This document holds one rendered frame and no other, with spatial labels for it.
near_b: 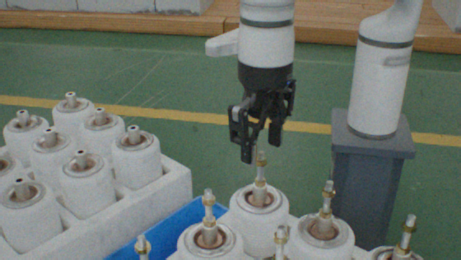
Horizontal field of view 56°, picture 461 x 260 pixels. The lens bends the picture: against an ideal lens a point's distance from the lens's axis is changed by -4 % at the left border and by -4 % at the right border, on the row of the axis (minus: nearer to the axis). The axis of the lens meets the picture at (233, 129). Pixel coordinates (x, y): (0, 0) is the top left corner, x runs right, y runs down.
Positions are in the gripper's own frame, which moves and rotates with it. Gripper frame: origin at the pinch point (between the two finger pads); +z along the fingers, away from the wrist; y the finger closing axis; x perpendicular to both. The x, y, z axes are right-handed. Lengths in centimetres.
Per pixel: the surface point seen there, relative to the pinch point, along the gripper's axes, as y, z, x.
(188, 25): 114, 30, 122
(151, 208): -3.7, 20.8, 22.7
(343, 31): 148, 28, 54
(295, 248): -4.7, 11.5, -9.6
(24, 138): -13, 11, 51
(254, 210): -2.8, 9.8, -0.9
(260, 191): -0.7, 7.6, -0.4
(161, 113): 44, 35, 70
